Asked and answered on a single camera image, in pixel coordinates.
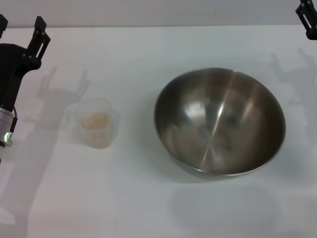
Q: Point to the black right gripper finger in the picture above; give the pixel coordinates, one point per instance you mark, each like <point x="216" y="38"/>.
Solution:
<point x="310" y="17"/>

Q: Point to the clear plastic measuring cup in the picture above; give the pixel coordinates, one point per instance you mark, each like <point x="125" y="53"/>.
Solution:
<point x="99" y="104"/>

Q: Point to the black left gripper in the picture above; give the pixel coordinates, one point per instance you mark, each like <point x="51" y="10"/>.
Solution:
<point x="10" y="69"/>

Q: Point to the uncooked rice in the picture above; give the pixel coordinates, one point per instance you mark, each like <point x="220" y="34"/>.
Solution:
<point x="95" y="121"/>

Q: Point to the stainless steel mixing bowl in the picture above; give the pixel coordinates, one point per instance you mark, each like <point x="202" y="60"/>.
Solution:
<point x="218" y="124"/>

